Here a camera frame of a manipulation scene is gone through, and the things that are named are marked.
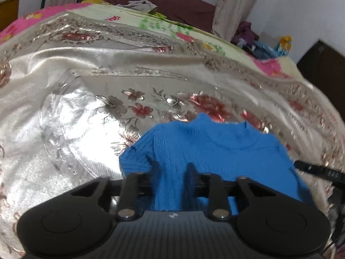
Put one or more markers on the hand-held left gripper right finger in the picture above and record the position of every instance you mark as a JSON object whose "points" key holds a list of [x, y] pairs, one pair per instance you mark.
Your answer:
{"points": [[215, 188]]}

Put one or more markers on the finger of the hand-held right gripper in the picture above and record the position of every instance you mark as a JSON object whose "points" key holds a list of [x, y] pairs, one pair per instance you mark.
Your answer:
{"points": [[315, 170]]}

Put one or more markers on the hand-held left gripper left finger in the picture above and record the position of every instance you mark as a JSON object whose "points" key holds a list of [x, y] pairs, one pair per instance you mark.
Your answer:
{"points": [[132, 188]]}

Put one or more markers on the blue striped knit sweater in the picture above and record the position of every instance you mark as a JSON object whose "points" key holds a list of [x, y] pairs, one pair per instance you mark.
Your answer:
{"points": [[229, 145]]}

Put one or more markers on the pile of dark clothes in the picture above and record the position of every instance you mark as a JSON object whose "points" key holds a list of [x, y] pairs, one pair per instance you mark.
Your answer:
{"points": [[250, 37]]}

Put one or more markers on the silver floral satin blanket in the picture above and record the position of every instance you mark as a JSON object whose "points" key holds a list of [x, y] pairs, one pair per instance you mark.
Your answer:
{"points": [[80, 113]]}

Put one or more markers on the dark wooden furniture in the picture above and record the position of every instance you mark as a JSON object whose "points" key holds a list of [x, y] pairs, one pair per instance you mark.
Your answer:
{"points": [[323, 64]]}

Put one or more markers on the yellow and blue doll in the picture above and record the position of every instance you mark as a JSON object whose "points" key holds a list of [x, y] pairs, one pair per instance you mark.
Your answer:
{"points": [[284, 44]]}

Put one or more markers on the pink and cream floral bedsheet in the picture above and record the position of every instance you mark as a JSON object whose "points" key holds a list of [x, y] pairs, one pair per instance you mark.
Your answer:
{"points": [[89, 13]]}

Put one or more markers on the grey crumpled cloth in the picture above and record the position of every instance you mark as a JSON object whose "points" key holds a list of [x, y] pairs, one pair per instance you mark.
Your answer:
{"points": [[137, 6]]}

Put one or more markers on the yellow wooden cabinet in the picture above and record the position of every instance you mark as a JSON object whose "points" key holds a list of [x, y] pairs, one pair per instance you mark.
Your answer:
{"points": [[9, 10]]}

